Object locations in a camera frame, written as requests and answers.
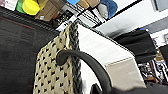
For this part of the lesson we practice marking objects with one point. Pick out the large blue plush toy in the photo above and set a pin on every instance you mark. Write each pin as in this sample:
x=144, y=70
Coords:
x=110, y=7

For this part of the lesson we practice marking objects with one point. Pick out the yellow container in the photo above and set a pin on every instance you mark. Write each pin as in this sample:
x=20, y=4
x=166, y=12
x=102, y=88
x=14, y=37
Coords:
x=31, y=6

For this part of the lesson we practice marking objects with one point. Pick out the small blue box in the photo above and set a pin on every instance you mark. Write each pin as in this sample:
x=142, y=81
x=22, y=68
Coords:
x=73, y=1

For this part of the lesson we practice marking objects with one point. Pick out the white and red box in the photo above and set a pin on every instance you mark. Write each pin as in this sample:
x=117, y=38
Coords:
x=7, y=4

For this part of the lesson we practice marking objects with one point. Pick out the black chair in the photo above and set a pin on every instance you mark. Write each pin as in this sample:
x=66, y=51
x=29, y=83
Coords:
x=136, y=45

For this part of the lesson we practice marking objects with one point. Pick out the tall brown box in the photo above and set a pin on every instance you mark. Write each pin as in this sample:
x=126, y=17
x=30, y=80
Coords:
x=89, y=3

